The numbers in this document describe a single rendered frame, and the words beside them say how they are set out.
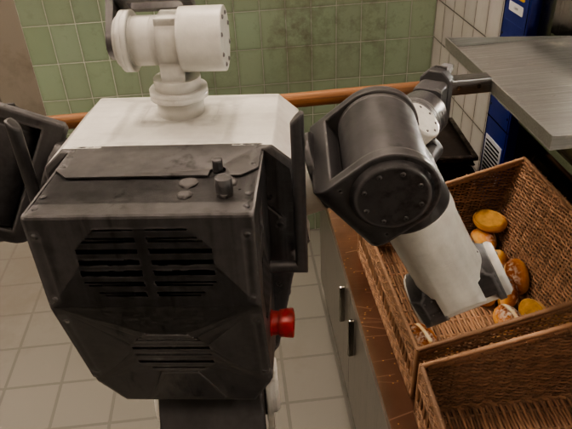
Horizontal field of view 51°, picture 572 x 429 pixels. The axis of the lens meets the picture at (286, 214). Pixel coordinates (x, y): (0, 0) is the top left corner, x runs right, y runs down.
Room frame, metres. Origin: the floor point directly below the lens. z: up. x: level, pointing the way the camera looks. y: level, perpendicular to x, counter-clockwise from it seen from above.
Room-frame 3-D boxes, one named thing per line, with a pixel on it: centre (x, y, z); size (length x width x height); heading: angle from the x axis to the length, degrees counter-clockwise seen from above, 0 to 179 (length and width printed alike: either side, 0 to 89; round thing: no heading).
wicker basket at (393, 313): (1.17, -0.46, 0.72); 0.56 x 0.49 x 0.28; 5
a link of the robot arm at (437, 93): (0.99, -0.26, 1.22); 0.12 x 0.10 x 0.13; 149
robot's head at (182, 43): (0.62, 0.10, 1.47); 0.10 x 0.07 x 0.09; 86
